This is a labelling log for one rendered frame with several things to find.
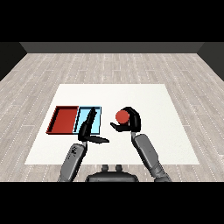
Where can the dark grey robot body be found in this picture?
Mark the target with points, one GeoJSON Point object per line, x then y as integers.
{"type": "Point", "coordinates": [111, 176]}

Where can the red shallow open box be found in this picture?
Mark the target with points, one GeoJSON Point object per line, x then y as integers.
{"type": "Point", "coordinates": [62, 120]}

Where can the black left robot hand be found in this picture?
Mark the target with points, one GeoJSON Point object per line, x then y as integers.
{"type": "Point", "coordinates": [86, 128]}

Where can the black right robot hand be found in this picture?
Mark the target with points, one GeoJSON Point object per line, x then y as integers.
{"type": "Point", "coordinates": [134, 121]}

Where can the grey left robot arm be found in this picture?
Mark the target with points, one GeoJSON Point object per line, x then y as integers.
{"type": "Point", "coordinates": [73, 159]}

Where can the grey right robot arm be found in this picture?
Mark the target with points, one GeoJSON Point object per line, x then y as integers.
{"type": "Point", "coordinates": [148, 154]}

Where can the light blue shallow open box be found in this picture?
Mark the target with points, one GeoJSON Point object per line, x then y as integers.
{"type": "Point", "coordinates": [94, 119]}

